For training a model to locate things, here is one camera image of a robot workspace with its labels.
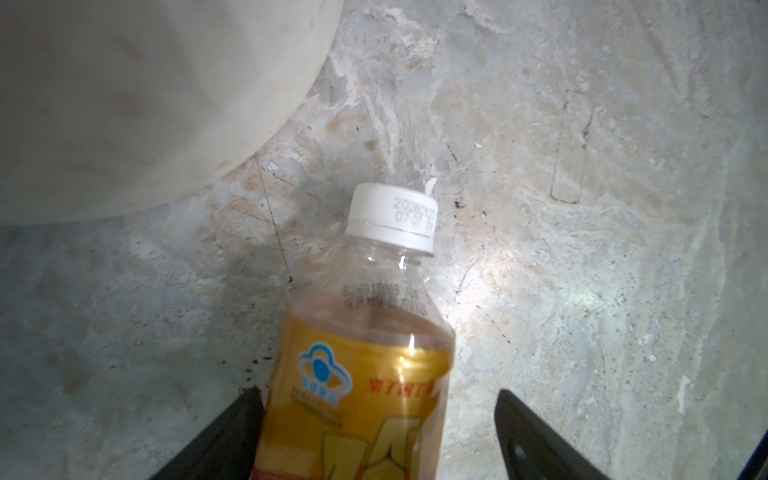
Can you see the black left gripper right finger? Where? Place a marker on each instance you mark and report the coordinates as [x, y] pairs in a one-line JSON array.
[[531, 449]]

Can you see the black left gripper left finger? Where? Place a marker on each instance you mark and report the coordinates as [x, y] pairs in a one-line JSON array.
[[226, 448]]

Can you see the red yellow label tea bottle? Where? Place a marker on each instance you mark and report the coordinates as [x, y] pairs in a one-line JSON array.
[[361, 382]]

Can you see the cream ribbed waste bin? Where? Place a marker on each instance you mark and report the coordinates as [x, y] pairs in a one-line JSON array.
[[113, 107]]

